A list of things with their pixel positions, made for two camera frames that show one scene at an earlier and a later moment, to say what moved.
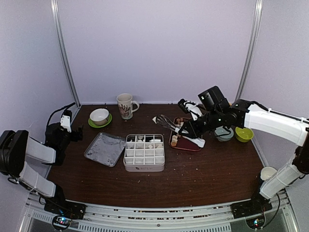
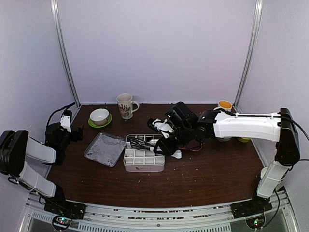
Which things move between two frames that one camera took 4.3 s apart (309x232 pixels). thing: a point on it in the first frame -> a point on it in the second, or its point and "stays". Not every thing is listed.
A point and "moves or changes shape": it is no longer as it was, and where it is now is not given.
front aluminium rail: (37, 217) stays
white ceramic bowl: (99, 116) stays
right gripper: (193, 132) -> (167, 150)
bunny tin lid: (105, 149) stays
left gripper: (75, 137) stays
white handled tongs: (162, 120) moves or changes shape
